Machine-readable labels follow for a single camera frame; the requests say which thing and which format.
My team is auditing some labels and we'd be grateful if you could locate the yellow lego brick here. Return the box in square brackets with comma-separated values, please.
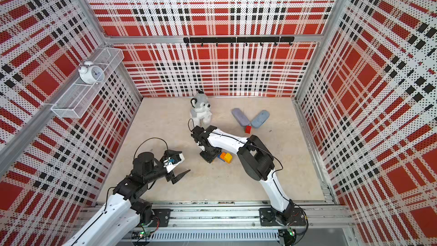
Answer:
[225, 153, 233, 164]

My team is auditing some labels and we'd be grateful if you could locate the red square lego brick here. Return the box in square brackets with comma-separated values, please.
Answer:
[245, 125, 252, 134]

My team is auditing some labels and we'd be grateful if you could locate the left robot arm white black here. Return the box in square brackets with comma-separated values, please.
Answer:
[65, 150, 188, 246]

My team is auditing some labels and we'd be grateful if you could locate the long orange lego brick back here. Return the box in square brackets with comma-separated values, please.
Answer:
[219, 152, 226, 162]

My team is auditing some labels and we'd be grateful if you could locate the grey white husky plush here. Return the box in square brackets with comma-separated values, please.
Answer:
[190, 90, 212, 126]

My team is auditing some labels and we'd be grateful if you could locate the purple grey oval case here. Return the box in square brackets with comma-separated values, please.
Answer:
[231, 108, 251, 127]

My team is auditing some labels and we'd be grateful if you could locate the blue grey oval case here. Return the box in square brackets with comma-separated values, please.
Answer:
[251, 110, 270, 129]

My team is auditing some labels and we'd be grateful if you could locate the white alarm clock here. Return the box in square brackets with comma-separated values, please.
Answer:
[79, 61, 105, 85]

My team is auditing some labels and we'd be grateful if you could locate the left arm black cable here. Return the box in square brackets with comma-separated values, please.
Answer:
[132, 137, 170, 161]

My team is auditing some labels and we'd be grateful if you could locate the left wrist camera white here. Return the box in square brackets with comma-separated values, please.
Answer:
[163, 153, 184, 173]

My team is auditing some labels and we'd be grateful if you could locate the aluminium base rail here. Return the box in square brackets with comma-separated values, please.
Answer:
[78, 199, 356, 246]

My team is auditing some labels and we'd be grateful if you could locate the black hook rail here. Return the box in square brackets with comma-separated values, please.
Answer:
[183, 36, 295, 44]

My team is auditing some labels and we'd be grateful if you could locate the white wire mesh shelf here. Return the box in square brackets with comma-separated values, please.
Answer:
[51, 47, 124, 118]

